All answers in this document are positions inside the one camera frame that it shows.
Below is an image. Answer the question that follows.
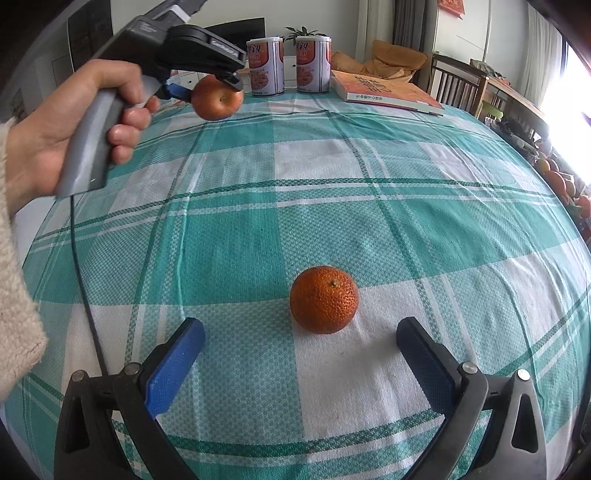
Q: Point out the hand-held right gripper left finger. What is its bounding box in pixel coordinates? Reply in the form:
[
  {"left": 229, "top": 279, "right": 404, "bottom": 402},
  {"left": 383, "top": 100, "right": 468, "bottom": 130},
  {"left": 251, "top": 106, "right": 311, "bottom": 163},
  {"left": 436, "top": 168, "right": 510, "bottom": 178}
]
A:
[{"left": 54, "top": 318, "right": 206, "bottom": 480}]

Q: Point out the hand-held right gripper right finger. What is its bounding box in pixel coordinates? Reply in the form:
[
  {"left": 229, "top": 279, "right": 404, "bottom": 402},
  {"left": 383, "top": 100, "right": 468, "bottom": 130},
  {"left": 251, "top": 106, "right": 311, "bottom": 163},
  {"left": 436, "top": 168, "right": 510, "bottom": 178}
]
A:
[{"left": 396, "top": 316, "right": 548, "bottom": 480}]

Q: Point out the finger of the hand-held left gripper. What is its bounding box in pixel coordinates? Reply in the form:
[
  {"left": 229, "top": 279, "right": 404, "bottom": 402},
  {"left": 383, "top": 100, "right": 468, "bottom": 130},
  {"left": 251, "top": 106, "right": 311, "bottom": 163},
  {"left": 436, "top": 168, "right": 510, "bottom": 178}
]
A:
[
  {"left": 202, "top": 28, "right": 247, "bottom": 92},
  {"left": 163, "top": 82, "right": 195, "bottom": 103}
]

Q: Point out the red apple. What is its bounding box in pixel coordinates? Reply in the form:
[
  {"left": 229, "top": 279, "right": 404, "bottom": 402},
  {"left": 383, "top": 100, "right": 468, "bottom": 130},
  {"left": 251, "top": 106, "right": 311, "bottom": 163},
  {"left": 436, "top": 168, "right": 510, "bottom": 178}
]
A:
[{"left": 191, "top": 74, "right": 245, "bottom": 121}]

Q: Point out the dark orange tangerine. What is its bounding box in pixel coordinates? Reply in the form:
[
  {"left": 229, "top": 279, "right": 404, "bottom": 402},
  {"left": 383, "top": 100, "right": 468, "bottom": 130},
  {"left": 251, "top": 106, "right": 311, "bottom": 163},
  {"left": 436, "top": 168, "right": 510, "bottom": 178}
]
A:
[{"left": 289, "top": 266, "right": 360, "bottom": 335}]

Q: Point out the person's left forearm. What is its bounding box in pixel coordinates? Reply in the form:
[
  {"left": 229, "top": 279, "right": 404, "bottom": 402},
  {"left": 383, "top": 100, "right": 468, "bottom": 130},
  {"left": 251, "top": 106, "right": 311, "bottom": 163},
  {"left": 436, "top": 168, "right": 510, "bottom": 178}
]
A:
[{"left": 0, "top": 120, "right": 49, "bottom": 403}]

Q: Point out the person's left hand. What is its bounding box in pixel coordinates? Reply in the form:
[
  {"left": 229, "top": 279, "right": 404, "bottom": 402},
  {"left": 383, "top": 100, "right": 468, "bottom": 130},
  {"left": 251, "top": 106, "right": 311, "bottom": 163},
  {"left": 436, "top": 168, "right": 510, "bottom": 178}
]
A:
[{"left": 9, "top": 59, "right": 161, "bottom": 216}]

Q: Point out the black television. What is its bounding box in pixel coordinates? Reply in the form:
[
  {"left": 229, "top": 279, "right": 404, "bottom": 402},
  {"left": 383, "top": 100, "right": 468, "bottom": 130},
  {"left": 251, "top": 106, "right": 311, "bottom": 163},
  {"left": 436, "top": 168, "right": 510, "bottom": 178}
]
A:
[{"left": 203, "top": 17, "right": 267, "bottom": 45}]

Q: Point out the red labelled tin can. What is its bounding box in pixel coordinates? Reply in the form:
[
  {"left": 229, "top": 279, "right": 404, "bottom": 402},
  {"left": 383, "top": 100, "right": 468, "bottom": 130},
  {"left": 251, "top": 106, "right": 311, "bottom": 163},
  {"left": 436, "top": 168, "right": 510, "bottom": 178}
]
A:
[
  {"left": 295, "top": 36, "right": 332, "bottom": 94},
  {"left": 246, "top": 37, "right": 286, "bottom": 97}
]

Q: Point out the white television cabinet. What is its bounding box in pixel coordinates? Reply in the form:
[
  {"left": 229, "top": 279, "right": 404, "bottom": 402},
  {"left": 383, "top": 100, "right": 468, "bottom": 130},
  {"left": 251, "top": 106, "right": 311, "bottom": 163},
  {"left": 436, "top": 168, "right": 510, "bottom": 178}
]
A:
[{"left": 281, "top": 53, "right": 299, "bottom": 89}]

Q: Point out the leafy plant in white pot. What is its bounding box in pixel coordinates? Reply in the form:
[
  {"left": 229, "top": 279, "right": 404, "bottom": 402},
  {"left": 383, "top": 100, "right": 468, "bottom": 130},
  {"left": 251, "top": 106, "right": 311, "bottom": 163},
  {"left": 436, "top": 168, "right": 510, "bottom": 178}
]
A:
[{"left": 284, "top": 25, "right": 325, "bottom": 47}]

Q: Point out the dark bookshelf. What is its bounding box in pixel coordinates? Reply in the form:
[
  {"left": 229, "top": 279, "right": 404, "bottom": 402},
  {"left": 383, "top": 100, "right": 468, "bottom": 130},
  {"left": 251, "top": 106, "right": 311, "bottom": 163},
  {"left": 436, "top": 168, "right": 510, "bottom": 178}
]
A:
[{"left": 67, "top": 8, "right": 117, "bottom": 62}]

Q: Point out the yellow lounge chair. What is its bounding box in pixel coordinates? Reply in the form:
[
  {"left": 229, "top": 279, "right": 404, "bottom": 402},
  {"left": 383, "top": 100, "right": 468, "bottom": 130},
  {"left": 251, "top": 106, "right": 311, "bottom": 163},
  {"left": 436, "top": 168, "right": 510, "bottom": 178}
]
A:
[{"left": 331, "top": 39, "right": 429, "bottom": 85}]

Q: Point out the teal checked tablecloth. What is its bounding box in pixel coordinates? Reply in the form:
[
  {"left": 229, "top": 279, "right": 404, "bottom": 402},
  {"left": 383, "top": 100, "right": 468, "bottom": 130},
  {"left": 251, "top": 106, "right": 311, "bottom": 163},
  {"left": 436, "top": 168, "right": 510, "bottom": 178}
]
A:
[{"left": 0, "top": 90, "right": 591, "bottom": 480}]

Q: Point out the orange book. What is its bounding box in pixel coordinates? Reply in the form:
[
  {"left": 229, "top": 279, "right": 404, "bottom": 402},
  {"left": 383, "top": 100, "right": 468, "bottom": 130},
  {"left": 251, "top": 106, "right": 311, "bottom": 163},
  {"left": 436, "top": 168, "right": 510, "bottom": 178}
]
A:
[{"left": 330, "top": 69, "right": 445, "bottom": 116}]

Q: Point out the grey curtain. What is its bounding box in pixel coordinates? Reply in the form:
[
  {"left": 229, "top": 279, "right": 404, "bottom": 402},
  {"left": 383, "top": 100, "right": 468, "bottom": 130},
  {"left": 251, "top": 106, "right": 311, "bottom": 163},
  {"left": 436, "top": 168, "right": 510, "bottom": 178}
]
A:
[{"left": 392, "top": 0, "right": 426, "bottom": 51}]

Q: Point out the pile of oranges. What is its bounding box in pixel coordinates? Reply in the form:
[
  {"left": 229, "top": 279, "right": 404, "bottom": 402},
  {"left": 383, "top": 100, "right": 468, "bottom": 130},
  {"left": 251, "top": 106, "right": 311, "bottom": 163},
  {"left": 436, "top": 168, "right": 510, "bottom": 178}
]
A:
[{"left": 533, "top": 157, "right": 591, "bottom": 223}]

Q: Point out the wooden slatted chair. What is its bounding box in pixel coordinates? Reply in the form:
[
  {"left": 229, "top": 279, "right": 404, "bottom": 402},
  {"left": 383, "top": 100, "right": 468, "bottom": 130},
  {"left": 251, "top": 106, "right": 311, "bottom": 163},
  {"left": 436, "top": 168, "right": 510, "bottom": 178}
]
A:
[{"left": 429, "top": 53, "right": 490, "bottom": 116}]

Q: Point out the wooden table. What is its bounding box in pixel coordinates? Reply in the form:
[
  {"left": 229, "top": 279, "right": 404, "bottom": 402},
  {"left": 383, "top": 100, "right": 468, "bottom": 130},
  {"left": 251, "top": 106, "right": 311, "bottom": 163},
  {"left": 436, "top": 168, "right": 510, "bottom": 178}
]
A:
[{"left": 480, "top": 76, "right": 551, "bottom": 139}]

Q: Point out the white curtain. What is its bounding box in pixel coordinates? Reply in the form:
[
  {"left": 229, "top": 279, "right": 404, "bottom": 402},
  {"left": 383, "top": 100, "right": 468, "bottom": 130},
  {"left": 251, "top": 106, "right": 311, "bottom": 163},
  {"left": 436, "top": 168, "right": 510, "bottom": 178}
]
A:
[{"left": 517, "top": 4, "right": 565, "bottom": 112}]

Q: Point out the black cable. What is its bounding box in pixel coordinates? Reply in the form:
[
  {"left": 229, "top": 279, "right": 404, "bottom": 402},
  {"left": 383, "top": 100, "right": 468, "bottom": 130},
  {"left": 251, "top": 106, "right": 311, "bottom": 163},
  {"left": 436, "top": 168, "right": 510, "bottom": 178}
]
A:
[{"left": 69, "top": 194, "right": 112, "bottom": 376}]

